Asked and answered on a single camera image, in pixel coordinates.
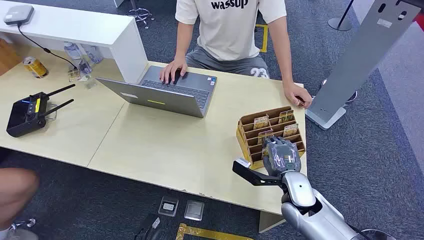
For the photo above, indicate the person's right hand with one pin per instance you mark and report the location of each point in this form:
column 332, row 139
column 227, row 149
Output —
column 174, row 68

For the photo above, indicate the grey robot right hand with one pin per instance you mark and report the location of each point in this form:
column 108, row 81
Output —
column 282, row 155

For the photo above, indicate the person's left hand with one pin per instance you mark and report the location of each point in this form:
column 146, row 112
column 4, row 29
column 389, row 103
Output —
column 296, row 94

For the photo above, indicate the person's right forearm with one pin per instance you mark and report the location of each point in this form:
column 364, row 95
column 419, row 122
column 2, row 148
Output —
column 183, row 46

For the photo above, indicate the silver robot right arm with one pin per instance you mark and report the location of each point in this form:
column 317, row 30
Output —
column 318, row 215

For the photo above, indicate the person's left forearm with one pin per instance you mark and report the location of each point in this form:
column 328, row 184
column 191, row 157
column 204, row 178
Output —
column 285, row 63

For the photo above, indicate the brown printed card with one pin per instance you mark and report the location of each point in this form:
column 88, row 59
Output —
column 286, row 116
column 264, row 134
column 261, row 122
column 290, row 130

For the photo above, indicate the wooden card holder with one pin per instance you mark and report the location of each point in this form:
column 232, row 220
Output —
column 251, row 145

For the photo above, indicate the person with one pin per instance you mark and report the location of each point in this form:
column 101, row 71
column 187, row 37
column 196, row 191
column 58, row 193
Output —
column 228, row 30

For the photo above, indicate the person's leg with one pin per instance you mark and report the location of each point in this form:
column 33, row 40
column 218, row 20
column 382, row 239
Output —
column 16, row 195

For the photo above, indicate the grey laptop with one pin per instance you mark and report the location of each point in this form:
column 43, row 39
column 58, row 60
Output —
column 165, row 97

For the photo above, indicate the chrome chair base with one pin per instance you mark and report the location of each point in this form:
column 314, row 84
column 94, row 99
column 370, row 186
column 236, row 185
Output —
column 140, row 15

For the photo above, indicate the yellow floor tape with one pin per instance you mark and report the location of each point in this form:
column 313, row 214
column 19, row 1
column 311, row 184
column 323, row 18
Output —
column 265, row 38
column 198, row 232

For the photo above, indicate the pale desk leg panel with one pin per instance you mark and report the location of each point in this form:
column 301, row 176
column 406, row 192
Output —
column 270, row 222

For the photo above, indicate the grey kiosk stand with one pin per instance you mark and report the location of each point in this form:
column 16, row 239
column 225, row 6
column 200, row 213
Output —
column 357, row 59

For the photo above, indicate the clear plastic bottle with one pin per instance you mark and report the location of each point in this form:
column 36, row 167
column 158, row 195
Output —
column 78, row 59
column 93, row 53

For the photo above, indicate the small clear cup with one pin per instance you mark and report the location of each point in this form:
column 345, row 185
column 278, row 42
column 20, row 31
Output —
column 87, row 81

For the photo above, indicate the white desk shelf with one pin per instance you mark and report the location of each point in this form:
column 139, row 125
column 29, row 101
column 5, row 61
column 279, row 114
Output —
column 82, row 31

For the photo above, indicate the grey floor socket box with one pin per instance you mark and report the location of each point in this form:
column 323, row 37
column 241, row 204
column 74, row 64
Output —
column 168, row 206
column 194, row 210

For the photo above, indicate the gold drink can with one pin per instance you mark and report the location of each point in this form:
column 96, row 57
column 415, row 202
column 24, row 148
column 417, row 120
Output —
column 34, row 67

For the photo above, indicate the black remote controller with antennas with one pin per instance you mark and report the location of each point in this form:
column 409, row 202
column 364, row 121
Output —
column 24, row 116

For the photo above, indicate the grey flat device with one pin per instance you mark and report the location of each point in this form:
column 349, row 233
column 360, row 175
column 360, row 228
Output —
column 19, row 14

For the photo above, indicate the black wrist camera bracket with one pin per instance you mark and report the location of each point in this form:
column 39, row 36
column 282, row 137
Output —
column 256, row 178

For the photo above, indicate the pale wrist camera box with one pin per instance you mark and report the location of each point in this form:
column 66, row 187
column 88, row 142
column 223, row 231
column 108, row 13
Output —
column 243, row 162

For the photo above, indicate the stanchion post with round base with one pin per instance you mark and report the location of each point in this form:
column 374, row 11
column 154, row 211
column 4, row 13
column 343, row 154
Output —
column 339, row 23

